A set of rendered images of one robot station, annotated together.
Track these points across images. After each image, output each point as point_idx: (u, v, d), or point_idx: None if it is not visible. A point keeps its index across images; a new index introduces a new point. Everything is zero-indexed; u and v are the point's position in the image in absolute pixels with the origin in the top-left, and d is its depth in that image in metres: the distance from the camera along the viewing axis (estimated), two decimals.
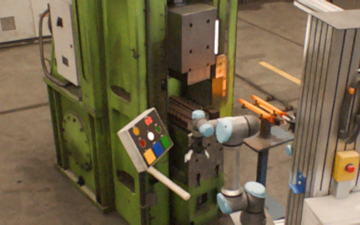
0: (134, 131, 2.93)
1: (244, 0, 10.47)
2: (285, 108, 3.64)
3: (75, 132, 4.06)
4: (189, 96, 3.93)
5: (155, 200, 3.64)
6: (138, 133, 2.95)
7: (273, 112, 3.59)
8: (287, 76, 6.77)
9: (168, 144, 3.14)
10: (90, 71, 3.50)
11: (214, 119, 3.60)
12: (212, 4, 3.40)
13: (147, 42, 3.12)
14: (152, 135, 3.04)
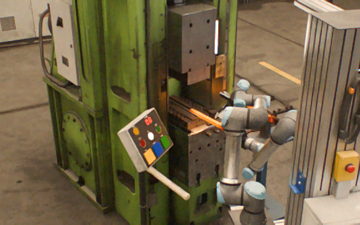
0: (134, 131, 2.93)
1: (244, 0, 10.47)
2: (285, 108, 3.64)
3: (75, 132, 4.06)
4: (189, 96, 3.93)
5: (155, 200, 3.64)
6: (138, 133, 2.95)
7: (273, 112, 3.59)
8: (287, 76, 6.77)
9: (168, 144, 3.14)
10: (90, 71, 3.50)
11: (214, 119, 3.60)
12: (212, 4, 3.40)
13: (147, 42, 3.12)
14: (152, 135, 3.04)
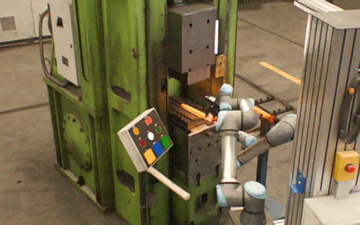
0: (134, 131, 2.93)
1: (244, 0, 10.47)
2: (285, 108, 3.64)
3: (75, 132, 4.06)
4: (189, 96, 3.93)
5: (155, 200, 3.64)
6: (138, 133, 2.95)
7: (273, 112, 3.59)
8: (287, 76, 6.77)
9: (168, 144, 3.14)
10: (90, 71, 3.50)
11: None
12: (212, 4, 3.40)
13: (147, 42, 3.12)
14: (152, 135, 3.04)
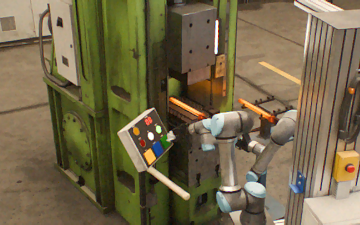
0: (134, 131, 2.93)
1: (244, 0, 10.47)
2: (285, 108, 3.64)
3: (75, 132, 4.06)
4: (189, 96, 3.93)
5: (155, 200, 3.64)
6: (138, 133, 2.95)
7: (273, 112, 3.59)
8: (287, 76, 6.77)
9: (168, 144, 3.14)
10: (90, 71, 3.50)
11: None
12: (212, 4, 3.40)
13: (147, 42, 3.12)
14: (152, 135, 3.04)
